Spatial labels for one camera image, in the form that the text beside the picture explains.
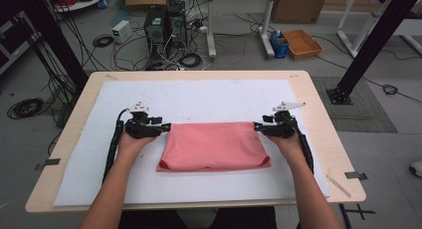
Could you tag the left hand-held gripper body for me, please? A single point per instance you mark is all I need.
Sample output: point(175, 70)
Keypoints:
point(141, 127)

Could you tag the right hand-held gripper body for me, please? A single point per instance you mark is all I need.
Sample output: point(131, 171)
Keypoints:
point(282, 127)

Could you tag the pink tank top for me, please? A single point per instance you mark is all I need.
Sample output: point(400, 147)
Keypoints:
point(212, 146)

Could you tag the person's right hand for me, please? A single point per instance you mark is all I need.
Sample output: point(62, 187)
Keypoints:
point(288, 146)

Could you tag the person's left hand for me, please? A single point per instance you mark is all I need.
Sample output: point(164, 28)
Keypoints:
point(132, 146)

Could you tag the white felt mat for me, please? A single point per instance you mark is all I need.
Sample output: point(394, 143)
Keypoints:
point(132, 182)

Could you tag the blue box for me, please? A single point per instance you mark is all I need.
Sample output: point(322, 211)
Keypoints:
point(279, 46)

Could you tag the grey floor mat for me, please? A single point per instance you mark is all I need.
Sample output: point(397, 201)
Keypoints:
point(361, 113)

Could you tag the orange basket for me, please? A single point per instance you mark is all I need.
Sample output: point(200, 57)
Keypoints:
point(302, 43)

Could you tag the black tape strip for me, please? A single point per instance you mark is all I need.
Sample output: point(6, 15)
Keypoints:
point(49, 162)
point(355, 175)

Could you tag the black computer tower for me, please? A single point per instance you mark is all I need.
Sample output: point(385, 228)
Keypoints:
point(155, 30)
point(177, 23)

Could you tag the person's right leg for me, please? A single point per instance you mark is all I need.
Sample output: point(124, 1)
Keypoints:
point(249, 219)

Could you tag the person's leg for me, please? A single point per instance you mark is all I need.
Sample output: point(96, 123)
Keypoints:
point(149, 220)
point(249, 219)

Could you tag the person's left leg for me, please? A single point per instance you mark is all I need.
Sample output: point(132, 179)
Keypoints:
point(149, 220)

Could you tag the small white device box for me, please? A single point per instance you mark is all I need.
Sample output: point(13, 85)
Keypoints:
point(121, 30)

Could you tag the large closed cardboard box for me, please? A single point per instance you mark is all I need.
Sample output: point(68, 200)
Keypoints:
point(298, 6)

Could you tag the black metal stand beam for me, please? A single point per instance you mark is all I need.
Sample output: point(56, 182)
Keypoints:
point(56, 43)
point(375, 43)

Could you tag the round white table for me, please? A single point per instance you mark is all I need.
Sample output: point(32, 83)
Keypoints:
point(83, 0)

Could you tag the dark metal rack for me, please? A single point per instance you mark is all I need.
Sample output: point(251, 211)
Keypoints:
point(13, 40)

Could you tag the white metal frame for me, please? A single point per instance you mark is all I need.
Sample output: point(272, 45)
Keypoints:
point(363, 26)

